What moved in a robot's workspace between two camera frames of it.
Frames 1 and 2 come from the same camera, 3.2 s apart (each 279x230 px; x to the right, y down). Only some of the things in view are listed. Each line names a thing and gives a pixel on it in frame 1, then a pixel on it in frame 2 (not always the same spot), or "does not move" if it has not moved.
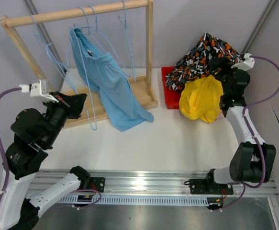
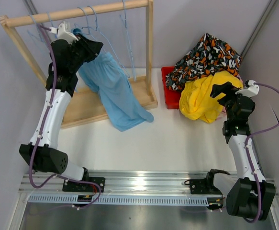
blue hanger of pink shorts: x=128 y=43 does not move
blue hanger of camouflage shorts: x=93 y=122 → x=56 y=37
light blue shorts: x=99 y=72 does not move
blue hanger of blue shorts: x=88 y=28 does not move
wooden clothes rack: x=91 y=111 does not move
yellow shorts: x=200 y=99 does not move
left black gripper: x=70 y=102 → x=93 y=48
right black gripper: x=224 y=63 → x=224 y=88
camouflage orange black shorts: x=195 y=65 does not move
